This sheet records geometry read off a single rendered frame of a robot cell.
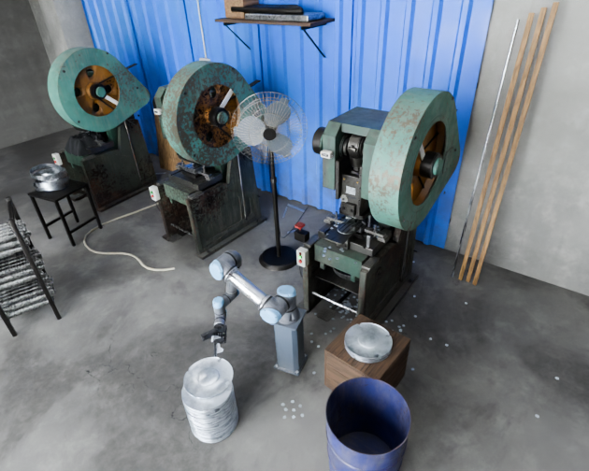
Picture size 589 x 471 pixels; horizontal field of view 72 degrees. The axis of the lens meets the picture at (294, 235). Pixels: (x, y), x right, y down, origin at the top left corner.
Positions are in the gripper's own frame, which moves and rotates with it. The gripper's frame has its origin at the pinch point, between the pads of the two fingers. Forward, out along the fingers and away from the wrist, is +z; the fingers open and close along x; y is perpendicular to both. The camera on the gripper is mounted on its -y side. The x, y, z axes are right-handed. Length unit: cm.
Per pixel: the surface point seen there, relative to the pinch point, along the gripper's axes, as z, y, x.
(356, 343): 8, 90, -8
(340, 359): 16, 79, -4
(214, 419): 41.3, 4.2, 9.4
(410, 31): -169, 154, -157
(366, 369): 24, 93, -4
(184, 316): -66, -34, 33
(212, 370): 16.0, 1.7, -0.7
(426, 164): -34, 131, -106
